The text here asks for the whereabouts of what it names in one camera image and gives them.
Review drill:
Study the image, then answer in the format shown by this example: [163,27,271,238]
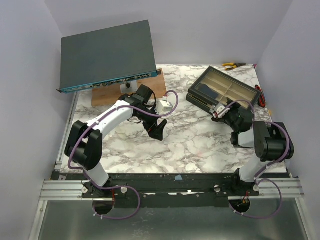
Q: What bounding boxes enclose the rolled navy blue cloth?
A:
[198,84,219,99]

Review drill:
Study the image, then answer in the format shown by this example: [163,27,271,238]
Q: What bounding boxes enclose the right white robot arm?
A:
[209,101,295,196]

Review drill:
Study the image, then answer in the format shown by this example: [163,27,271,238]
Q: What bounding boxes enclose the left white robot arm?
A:
[64,85,168,198]

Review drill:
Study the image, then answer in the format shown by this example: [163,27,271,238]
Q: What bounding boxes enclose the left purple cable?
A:
[67,89,180,221]

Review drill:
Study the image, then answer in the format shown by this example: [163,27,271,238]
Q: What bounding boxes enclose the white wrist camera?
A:
[155,100,173,115]
[209,103,230,120]

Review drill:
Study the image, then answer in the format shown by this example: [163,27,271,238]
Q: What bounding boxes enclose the black compartment box with lid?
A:
[186,66,261,114]

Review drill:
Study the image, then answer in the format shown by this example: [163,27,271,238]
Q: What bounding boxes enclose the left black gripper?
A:
[135,105,168,141]

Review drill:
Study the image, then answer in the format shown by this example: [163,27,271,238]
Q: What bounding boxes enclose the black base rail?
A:
[51,171,261,210]

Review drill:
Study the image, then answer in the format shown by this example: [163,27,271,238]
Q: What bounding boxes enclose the yellow handled pliers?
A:
[221,62,247,71]

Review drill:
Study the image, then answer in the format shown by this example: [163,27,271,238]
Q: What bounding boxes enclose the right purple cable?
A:
[219,99,295,220]

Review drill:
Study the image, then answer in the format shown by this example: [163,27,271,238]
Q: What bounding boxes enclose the grey network switch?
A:
[58,20,158,94]

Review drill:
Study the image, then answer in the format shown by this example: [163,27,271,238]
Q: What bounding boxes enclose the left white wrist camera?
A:
[155,100,173,115]

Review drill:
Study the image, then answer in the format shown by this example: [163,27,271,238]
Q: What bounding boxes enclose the wooden board stand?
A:
[91,68,167,107]

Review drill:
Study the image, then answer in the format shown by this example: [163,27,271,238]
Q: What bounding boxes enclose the purple cable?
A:
[219,99,295,220]
[67,89,180,221]

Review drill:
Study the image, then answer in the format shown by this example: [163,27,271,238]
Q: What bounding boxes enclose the aluminium frame extrusion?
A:
[30,173,315,240]

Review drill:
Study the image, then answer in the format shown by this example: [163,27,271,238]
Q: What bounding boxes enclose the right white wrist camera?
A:
[209,103,230,120]

